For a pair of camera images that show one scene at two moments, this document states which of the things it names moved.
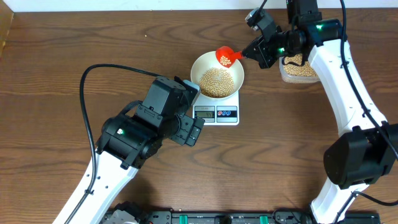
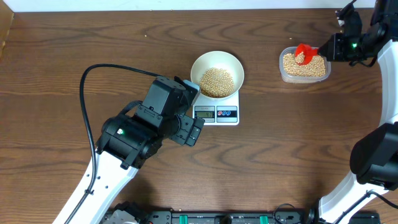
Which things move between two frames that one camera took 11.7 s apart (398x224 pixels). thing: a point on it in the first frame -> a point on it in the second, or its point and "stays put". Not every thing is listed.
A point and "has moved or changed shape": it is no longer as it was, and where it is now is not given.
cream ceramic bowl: [216, 81] stays put
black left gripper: [189, 130] stays put
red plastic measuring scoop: [226, 56] has moved or changed shape
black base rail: [185, 216] stays put
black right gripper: [261, 54] -> [335, 55]
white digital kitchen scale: [224, 111] stays put
